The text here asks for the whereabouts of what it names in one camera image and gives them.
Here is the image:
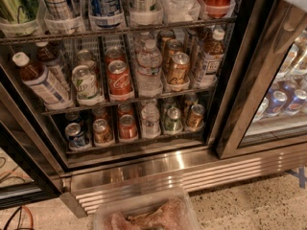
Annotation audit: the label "front white green soda can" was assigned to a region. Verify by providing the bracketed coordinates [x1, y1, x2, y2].
[72, 65, 105, 106]

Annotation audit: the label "blue white can top shelf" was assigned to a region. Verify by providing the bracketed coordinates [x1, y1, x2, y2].
[90, 0, 121, 28]

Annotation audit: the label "front iced tea bottle left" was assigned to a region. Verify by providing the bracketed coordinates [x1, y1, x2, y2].
[12, 52, 71, 110]

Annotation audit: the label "clear water bottle top shelf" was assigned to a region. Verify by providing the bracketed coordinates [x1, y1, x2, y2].
[159, 0, 201, 24]

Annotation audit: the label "clear plastic bin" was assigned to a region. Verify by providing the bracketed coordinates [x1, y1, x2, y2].
[93, 187, 201, 230]

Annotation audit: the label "front gold soda can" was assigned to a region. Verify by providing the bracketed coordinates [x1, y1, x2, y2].
[166, 52, 190, 92]

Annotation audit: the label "water bottle bottom shelf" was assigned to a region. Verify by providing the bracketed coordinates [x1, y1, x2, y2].
[141, 103, 160, 139]

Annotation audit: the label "rear gold soda can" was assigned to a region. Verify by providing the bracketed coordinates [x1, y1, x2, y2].
[163, 39, 183, 73]

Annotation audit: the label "green can shelf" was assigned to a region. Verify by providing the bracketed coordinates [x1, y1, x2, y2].
[163, 107, 182, 134]
[0, 0, 39, 24]

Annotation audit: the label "left open fridge door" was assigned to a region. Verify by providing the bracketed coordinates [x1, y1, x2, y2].
[0, 84, 62, 210]

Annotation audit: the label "pepsi can behind right door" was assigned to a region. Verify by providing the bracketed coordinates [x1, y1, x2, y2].
[265, 91, 287, 117]

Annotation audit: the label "rear red coca-cola can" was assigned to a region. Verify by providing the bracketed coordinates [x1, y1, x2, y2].
[105, 47, 126, 65]

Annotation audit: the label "orange and black cables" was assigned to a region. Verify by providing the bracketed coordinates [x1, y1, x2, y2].
[2, 204, 35, 230]

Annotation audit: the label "stainless fridge vent grille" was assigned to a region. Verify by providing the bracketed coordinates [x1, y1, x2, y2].
[60, 142, 307, 218]

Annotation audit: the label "red can bottom shelf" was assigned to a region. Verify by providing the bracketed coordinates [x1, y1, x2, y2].
[119, 114, 138, 141]

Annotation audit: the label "brown can bottom shelf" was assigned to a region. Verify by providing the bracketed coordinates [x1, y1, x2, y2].
[93, 119, 114, 147]

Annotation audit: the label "green can bottom shelf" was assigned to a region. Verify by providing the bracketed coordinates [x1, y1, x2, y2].
[163, 107, 182, 134]

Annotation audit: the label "gold can bottom shelf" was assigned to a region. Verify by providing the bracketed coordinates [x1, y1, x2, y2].
[185, 103, 205, 130]

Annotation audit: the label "blue pepsi can bottom shelf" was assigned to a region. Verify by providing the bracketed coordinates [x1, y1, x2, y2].
[65, 123, 90, 150]

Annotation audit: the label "iced tea bottle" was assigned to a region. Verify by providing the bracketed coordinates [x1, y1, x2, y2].
[35, 41, 70, 91]
[12, 52, 71, 110]
[193, 28, 224, 85]

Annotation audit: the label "front water bottle middle shelf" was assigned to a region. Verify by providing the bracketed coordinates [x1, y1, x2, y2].
[136, 39, 162, 97]

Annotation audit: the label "front red coca-cola can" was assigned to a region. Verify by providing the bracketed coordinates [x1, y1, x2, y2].
[106, 60, 134, 101]

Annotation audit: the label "striped can top shelf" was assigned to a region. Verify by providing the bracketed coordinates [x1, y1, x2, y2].
[44, 0, 81, 20]

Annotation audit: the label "iced tea bottle right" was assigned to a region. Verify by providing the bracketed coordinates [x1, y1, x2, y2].
[193, 28, 224, 85]

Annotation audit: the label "rear white green can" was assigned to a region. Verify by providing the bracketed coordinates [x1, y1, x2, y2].
[76, 49, 98, 72]

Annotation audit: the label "right glass fridge door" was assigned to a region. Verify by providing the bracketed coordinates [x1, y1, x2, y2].
[217, 0, 307, 158]

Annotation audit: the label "green can top shelf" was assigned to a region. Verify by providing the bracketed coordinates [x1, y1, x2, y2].
[0, 0, 39, 24]

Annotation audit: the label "rear iced tea bottle left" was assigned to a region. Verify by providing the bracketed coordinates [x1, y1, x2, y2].
[35, 41, 70, 91]

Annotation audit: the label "gold soda can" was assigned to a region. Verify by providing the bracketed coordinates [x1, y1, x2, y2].
[166, 52, 190, 92]
[163, 39, 183, 73]

